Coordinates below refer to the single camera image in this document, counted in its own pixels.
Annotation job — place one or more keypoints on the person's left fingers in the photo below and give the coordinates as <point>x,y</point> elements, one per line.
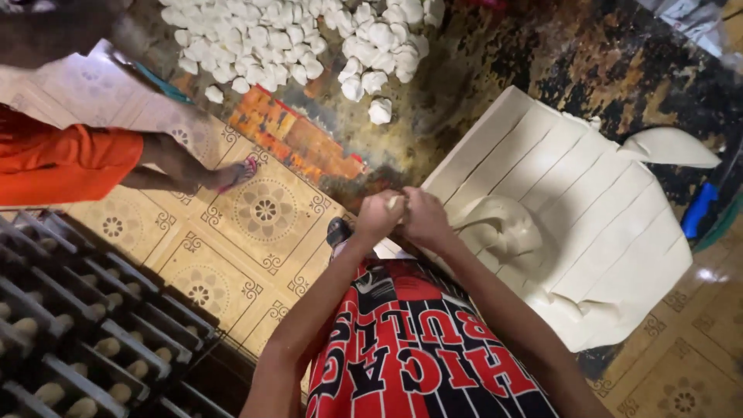
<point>393,197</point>

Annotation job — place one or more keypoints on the green basin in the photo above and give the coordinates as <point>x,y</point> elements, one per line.
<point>722,226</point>

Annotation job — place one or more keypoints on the person's right hand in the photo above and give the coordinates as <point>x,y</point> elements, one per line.
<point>429,220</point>

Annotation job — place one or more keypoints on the teal scraper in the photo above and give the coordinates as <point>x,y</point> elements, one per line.
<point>165,87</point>

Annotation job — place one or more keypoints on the grey plastic bag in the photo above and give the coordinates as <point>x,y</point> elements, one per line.
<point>691,20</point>

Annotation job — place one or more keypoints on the person's left hand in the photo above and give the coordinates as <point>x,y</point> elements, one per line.
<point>374,218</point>

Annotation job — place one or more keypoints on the curled dough strip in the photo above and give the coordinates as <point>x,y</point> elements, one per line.
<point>505,229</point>

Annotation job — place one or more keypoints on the pile of white dough balls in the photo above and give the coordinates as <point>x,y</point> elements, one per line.
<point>273,40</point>

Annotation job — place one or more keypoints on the small dough piece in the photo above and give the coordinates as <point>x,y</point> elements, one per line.
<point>394,203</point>

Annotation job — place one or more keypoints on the pink sandal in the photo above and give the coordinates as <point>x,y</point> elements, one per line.
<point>242,172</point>

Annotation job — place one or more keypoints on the dark sandal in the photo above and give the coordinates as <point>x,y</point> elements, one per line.
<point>338,230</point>

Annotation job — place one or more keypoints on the red black printed shorts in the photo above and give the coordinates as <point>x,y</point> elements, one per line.
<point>418,348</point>

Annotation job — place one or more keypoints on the pointed dough scrap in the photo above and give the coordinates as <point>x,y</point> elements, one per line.
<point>667,148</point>

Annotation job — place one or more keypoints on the person's right fingers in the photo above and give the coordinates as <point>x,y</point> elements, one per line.
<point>411,206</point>

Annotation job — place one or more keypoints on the orange shorts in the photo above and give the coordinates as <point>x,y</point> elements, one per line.
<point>64,159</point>

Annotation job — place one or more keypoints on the metal rack of dough rolls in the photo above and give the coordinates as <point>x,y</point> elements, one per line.
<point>75,325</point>

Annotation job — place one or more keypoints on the cut dough slab strips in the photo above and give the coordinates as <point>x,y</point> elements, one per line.
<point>603,232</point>

